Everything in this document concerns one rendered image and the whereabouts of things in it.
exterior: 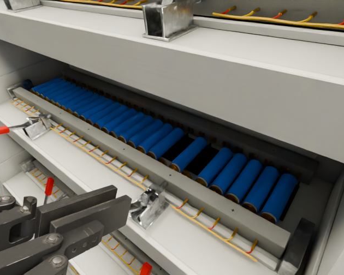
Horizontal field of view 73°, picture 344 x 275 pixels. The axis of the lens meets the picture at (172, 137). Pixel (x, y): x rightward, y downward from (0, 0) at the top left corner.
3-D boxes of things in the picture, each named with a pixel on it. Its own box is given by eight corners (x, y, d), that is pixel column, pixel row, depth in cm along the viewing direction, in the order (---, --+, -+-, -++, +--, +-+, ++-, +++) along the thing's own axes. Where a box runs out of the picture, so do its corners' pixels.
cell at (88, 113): (115, 108, 45) (87, 125, 41) (109, 105, 46) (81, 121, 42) (113, 100, 44) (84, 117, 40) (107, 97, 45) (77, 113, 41)
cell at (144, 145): (173, 133, 37) (146, 157, 34) (165, 130, 38) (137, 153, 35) (173, 125, 36) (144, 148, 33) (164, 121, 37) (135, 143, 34)
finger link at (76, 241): (26, 247, 14) (50, 281, 13) (96, 218, 18) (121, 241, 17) (24, 267, 15) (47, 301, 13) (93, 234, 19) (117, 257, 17)
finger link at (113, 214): (49, 221, 16) (55, 227, 15) (126, 193, 21) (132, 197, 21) (45, 256, 17) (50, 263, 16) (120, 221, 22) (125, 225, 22)
